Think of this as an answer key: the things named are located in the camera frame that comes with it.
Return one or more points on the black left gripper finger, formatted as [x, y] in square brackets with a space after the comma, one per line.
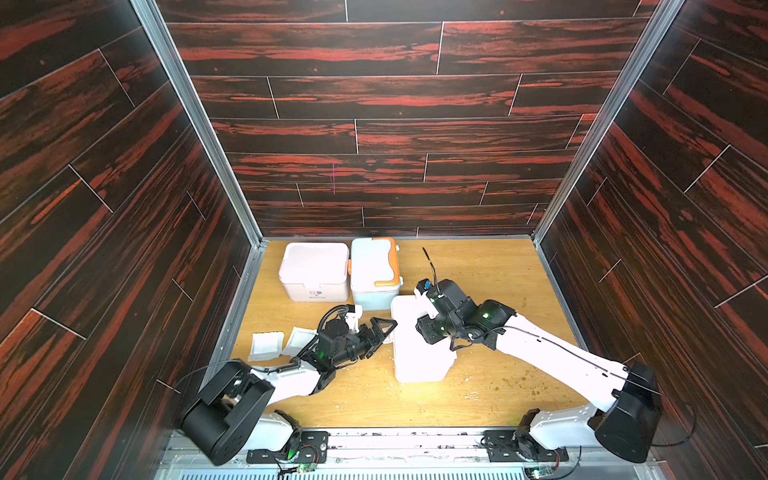
[374, 342]
[378, 327]

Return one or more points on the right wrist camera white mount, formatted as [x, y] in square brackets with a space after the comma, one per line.
[424, 302]

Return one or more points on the white pink first aid box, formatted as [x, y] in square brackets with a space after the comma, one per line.
[416, 361]

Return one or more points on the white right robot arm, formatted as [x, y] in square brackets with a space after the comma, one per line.
[624, 405]

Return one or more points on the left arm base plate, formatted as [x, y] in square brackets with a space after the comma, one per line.
[308, 448]

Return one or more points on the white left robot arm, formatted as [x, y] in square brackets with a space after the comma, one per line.
[229, 413]

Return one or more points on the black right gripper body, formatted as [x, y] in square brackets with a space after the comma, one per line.
[429, 327]

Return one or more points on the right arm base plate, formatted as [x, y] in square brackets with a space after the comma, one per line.
[505, 445]

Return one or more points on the pink medicine chest box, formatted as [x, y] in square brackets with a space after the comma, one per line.
[315, 272]

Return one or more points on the white orange handled box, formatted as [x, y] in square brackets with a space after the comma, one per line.
[375, 278]

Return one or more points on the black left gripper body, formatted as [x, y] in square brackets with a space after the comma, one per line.
[352, 348]

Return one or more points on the aluminium frame rail left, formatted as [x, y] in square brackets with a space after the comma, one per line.
[160, 38]

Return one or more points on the aluminium frame rail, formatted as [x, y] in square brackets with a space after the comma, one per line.
[648, 42]
[160, 38]

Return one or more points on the aluminium frame rail right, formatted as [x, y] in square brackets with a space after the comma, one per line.
[648, 42]

